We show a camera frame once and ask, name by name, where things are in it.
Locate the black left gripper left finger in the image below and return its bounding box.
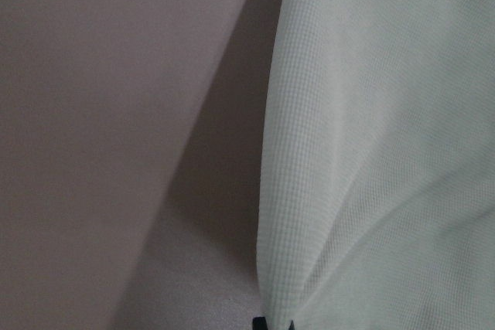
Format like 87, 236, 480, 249
252, 316, 268, 330

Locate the olive green long-sleeve shirt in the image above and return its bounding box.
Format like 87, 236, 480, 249
257, 0, 494, 329

